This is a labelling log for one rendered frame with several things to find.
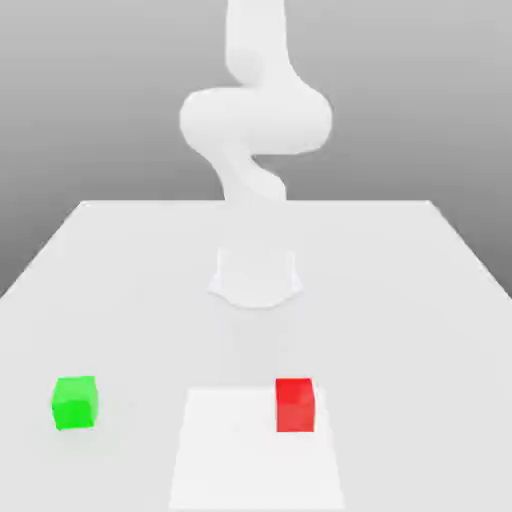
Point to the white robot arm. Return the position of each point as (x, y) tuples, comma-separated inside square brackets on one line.
[(256, 120)]

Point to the small red cube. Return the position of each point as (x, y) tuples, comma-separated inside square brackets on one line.
[(294, 406)]

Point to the small green cube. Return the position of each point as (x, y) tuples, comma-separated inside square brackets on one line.
[(75, 404)]

